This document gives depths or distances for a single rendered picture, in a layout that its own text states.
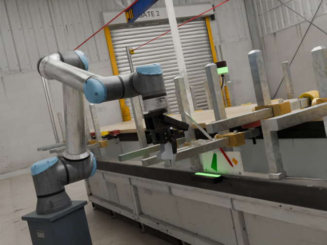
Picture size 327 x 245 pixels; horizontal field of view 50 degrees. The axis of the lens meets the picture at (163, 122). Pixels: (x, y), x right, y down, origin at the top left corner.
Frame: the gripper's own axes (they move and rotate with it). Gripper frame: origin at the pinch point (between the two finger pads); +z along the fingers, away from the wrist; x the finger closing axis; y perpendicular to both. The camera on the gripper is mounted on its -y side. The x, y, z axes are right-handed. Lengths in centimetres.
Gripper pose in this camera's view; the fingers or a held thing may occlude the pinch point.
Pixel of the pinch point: (172, 162)
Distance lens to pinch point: 130.5
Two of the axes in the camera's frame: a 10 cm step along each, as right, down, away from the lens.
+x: 5.0, -0.5, -8.6
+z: 2.0, 9.8, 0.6
